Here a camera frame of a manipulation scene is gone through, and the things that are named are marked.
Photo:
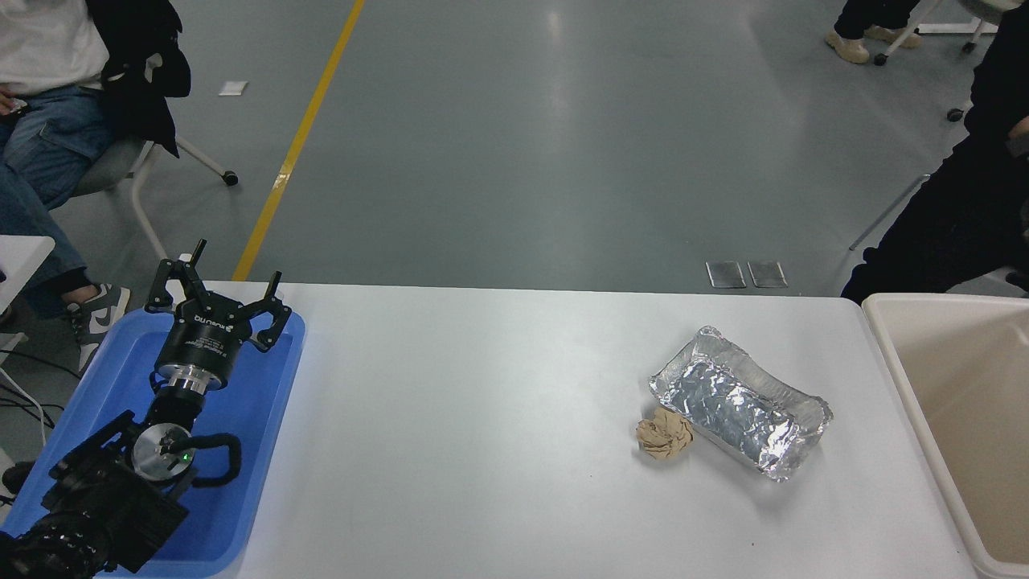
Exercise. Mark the person in black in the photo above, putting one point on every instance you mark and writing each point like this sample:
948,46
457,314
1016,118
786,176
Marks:
949,225

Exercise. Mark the large pale bin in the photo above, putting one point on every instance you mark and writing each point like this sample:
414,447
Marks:
965,378

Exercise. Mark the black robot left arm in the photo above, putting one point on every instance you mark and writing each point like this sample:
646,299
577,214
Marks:
104,498

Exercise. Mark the crumpled foil tray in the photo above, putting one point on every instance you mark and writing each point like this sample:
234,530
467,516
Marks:
735,406

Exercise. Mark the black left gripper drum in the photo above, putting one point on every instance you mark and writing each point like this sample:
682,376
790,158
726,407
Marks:
201,342

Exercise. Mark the grey metal rod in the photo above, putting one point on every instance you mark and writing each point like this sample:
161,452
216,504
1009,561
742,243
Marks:
888,211

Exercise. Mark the blue plastic tray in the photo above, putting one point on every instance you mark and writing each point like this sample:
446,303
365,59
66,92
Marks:
249,402

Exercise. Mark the small white table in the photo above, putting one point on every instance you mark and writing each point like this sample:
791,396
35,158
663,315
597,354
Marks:
20,261

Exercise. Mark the small black floor object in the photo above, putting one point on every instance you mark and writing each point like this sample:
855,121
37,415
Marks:
16,476

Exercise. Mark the crumpled tan paper ball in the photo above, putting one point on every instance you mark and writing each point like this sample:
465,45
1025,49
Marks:
664,434

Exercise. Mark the grey chair with white legs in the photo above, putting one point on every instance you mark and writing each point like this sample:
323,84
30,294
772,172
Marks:
112,165

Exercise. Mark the person with tan shoes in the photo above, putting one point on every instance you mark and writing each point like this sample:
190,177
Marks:
864,24

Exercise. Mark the white rolling chair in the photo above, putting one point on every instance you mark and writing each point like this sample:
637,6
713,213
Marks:
916,28

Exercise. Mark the black jacket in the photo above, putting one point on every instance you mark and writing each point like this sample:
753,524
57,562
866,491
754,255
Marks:
149,80

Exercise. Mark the seated person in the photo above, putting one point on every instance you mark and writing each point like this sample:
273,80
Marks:
48,153

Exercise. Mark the metal floor plate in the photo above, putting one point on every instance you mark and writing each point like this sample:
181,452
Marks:
767,273
725,274

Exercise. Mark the person's hand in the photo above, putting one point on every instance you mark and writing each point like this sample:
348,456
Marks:
10,103

